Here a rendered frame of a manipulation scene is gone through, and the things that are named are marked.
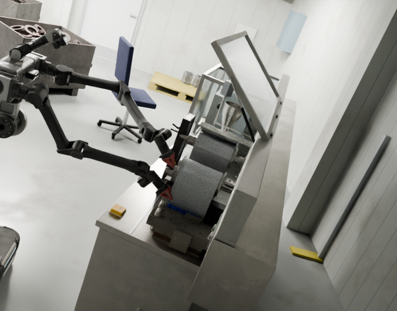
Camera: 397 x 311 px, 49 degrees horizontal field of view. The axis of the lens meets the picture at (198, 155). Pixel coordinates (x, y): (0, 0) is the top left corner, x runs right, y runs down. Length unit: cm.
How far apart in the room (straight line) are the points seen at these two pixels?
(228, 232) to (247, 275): 18
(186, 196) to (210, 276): 90
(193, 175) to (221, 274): 90
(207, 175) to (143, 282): 70
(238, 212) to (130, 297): 125
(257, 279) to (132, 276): 106
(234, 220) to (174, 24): 794
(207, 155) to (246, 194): 115
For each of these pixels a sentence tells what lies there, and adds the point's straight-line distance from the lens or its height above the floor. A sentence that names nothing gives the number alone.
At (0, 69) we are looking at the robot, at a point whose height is 151.
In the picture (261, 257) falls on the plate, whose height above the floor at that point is 144.
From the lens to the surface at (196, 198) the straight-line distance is 252.
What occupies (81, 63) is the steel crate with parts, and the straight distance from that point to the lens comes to 670.
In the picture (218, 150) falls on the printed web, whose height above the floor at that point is 137.
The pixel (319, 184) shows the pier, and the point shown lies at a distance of 509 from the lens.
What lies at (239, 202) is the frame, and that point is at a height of 161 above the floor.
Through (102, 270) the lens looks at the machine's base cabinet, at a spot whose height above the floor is 60.
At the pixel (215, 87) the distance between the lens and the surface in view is 338.
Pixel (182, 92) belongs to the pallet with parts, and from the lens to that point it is 833.
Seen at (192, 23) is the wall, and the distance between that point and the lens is 933.
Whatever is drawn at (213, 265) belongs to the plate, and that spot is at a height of 134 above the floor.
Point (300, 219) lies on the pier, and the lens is 526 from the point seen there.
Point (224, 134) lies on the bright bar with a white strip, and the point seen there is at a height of 145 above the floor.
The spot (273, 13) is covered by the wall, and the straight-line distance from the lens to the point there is 949.
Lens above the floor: 228
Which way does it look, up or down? 22 degrees down
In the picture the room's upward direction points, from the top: 21 degrees clockwise
